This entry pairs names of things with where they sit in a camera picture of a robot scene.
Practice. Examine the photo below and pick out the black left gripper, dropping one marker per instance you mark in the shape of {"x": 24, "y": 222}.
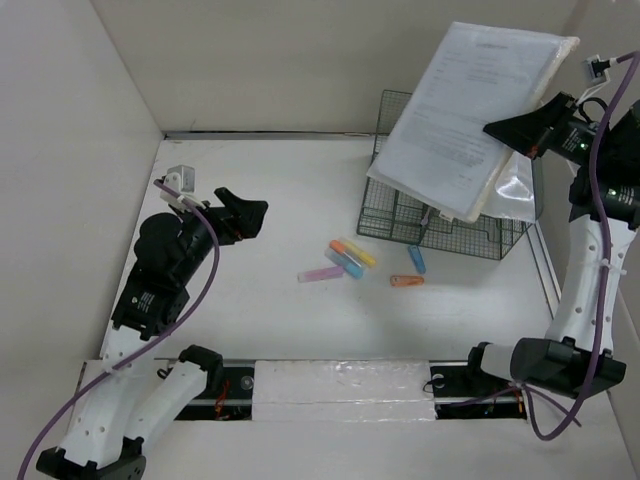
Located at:
{"x": 231, "y": 227}

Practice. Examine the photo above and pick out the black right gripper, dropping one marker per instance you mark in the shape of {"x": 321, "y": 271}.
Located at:
{"x": 533, "y": 131}

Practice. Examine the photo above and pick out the clear pouch with purple zipper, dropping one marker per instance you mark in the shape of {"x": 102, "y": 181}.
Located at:
{"x": 515, "y": 190}

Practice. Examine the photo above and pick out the clear mesh document pouch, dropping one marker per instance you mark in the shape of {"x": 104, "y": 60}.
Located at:
{"x": 437, "y": 151}

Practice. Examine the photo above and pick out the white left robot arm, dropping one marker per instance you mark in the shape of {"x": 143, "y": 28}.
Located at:
{"x": 110, "y": 438}

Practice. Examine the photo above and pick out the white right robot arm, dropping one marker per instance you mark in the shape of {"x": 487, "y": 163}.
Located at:
{"x": 603, "y": 223}

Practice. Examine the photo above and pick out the orange highlighter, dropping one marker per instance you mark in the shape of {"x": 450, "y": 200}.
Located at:
{"x": 341, "y": 249}

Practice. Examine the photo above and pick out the pink highlighter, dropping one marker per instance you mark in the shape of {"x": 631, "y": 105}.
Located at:
{"x": 322, "y": 274}

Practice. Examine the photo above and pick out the yellow highlighter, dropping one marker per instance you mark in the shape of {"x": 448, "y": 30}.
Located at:
{"x": 358, "y": 253}

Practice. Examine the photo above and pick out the blue highlighter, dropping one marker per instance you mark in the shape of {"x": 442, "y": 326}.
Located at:
{"x": 351, "y": 268}

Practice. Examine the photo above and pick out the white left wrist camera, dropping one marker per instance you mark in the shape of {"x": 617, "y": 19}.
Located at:
{"x": 181, "y": 179}

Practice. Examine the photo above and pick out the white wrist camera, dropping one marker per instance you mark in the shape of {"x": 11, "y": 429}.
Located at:
{"x": 597, "y": 69}
{"x": 181, "y": 179}

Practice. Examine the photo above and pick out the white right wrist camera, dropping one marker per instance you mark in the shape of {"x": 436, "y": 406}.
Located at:
{"x": 597, "y": 69}

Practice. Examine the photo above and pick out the green wire desk organizer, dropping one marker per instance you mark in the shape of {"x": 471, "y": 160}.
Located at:
{"x": 388, "y": 214}

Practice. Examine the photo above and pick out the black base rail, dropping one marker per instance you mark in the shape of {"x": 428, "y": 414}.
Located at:
{"x": 321, "y": 391}

